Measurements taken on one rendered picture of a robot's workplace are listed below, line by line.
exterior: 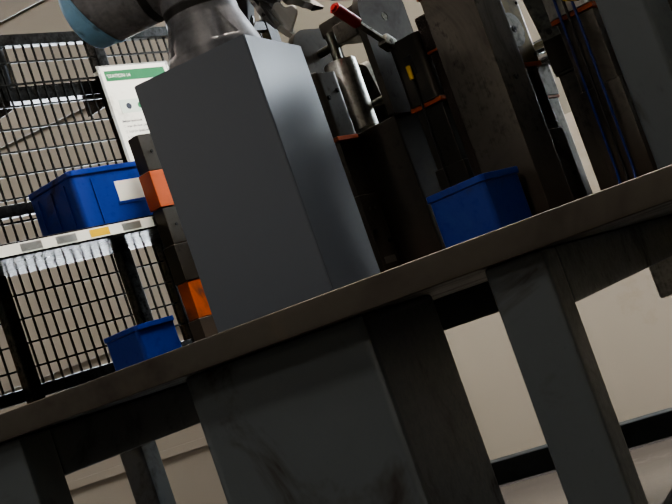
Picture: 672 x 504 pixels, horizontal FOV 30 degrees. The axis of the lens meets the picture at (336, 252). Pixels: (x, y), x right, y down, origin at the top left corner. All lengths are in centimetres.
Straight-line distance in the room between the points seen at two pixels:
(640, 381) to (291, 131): 251
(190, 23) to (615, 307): 251
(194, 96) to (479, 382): 260
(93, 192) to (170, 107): 83
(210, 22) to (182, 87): 11
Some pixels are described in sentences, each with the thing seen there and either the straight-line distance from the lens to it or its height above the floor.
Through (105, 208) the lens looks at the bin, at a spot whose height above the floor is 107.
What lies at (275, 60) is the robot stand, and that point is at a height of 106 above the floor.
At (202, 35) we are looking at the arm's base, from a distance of 191.
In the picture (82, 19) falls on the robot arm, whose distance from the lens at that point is 203.
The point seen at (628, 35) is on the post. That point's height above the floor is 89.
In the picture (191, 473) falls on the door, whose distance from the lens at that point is 478.
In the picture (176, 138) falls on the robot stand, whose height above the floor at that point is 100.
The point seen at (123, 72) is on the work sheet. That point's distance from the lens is 313.
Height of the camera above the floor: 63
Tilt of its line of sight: 4 degrees up
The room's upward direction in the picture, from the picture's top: 19 degrees counter-clockwise
